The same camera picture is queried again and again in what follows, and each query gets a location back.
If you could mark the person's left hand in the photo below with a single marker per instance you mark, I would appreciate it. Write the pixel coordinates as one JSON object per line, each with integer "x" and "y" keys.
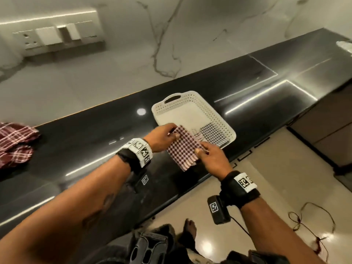
{"x": 158, "y": 138}

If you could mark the person's right hand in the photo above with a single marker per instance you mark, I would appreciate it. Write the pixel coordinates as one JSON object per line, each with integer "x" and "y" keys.
{"x": 214, "y": 162}

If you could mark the person's right thumb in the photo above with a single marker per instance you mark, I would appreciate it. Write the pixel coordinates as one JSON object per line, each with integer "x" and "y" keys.
{"x": 199, "y": 151}

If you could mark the person's left thumb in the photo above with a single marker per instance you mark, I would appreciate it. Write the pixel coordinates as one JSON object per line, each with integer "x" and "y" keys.
{"x": 173, "y": 136}

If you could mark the maroon white checked cloth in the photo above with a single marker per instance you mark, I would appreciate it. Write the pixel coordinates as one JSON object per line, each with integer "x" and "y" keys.
{"x": 183, "y": 152}

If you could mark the person's right forearm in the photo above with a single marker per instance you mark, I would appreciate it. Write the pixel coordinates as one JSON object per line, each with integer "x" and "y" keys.
{"x": 272, "y": 233}

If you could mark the person's left forearm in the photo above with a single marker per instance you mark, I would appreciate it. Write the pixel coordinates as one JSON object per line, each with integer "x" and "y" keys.
{"x": 71, "y": 208}

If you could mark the dark checked folded cloth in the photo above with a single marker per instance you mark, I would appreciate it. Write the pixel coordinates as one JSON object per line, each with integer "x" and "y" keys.
{"x": 214, "y": 134}

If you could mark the white perforated plastic tray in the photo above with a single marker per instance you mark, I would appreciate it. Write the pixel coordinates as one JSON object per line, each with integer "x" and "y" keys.
{"x": 178, "y": 112}

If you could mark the black left wrist band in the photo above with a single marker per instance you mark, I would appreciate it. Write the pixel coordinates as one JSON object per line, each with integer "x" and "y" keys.
{"x": 136, "y": 153}

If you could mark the black wrist band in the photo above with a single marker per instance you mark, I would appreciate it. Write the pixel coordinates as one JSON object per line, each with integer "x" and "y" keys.
{"x": 136, "y": 153}
{"x": 239, "y": 188}

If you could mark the black right wrist band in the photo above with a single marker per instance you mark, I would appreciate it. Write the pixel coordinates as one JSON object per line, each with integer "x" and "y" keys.
{"x": 239, "y": 188}

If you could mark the person's foot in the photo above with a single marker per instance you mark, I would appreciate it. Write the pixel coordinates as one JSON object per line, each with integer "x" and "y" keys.
{"x": 189, "y": 230}

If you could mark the black chest harness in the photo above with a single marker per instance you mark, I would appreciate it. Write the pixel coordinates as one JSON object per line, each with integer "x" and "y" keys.
{"x": 148, "y": 248}

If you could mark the brown cabinet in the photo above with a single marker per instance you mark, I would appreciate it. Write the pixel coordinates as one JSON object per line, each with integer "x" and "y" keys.
{"x": 327, "y": 126}

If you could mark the maroon plaid crumpled cloth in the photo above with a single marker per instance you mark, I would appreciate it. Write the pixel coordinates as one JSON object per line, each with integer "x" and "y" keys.
{"x": 15, "y": 142}

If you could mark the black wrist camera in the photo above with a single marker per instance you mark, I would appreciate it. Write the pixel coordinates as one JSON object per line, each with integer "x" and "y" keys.
{"x": 218, "y": 210}

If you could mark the white wall switch panel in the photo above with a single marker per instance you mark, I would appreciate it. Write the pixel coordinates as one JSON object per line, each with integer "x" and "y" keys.
{"x": 55, "y": 34}

